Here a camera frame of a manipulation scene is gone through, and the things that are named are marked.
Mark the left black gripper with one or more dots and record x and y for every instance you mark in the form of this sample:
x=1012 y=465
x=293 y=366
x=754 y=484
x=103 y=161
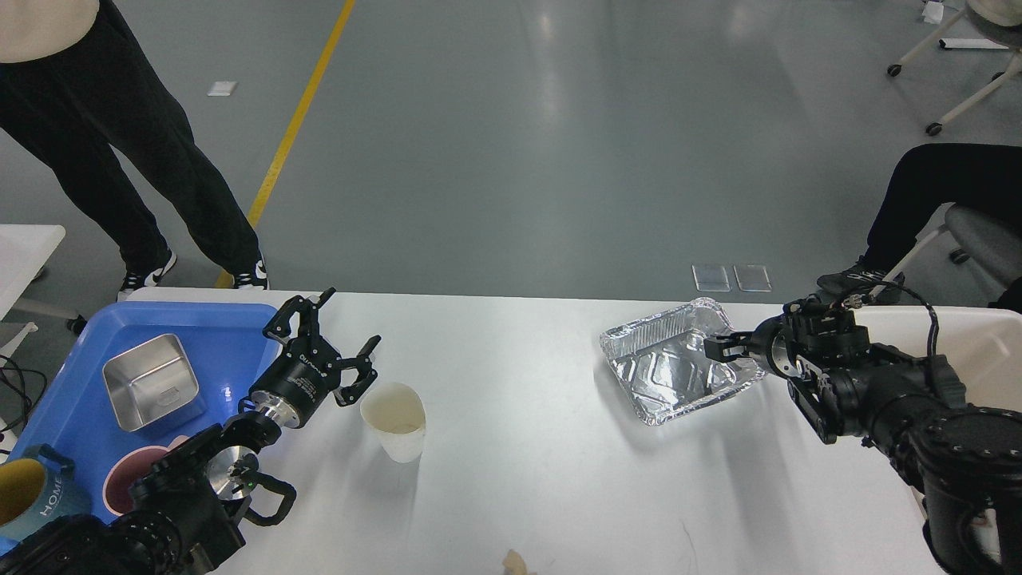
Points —
x=308 y=369

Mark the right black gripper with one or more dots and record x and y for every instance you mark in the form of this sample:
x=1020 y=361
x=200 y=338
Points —
x=767 y=345

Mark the aluminium foil tray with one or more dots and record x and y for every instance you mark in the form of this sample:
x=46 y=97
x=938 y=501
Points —
x=660 y=362

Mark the stainless steel rectangular container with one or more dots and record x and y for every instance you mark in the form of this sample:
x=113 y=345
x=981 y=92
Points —
x=152 y=387

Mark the pink ribbed mug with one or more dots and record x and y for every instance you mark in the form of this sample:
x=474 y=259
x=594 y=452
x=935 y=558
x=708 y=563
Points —
x=132 y=467

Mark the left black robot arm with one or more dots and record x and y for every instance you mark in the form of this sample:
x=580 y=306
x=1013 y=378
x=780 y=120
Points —
x=187 y=509

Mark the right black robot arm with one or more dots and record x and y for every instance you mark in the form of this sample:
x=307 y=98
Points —
x=963 y=459

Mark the white paper cup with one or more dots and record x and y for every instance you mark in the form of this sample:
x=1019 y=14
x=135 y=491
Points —
x=396 y=415

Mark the blue plastic tray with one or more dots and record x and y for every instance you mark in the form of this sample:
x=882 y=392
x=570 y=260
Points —
x=224 y=344

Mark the white plastic bin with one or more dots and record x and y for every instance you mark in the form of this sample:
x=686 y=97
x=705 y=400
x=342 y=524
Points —
x=982 y=345

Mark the crumpled paper scrap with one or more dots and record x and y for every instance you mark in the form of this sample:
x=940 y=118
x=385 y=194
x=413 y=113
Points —
x=514 y=564

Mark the white paper scrap on floor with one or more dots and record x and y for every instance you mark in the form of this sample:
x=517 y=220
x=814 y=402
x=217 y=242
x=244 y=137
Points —
x=222 y=88

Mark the teal ribbed mug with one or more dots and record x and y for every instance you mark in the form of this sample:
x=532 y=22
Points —
x=37 y=488

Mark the seated person black trousers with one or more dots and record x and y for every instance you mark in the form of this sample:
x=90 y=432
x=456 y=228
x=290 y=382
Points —
x=983 y=177

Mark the standing person black trousers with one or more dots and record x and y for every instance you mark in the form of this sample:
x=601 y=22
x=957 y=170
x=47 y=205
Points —
x=78 y=91

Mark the white rolling chair base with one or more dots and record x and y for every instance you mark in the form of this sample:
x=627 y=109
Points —
x=998 y=23

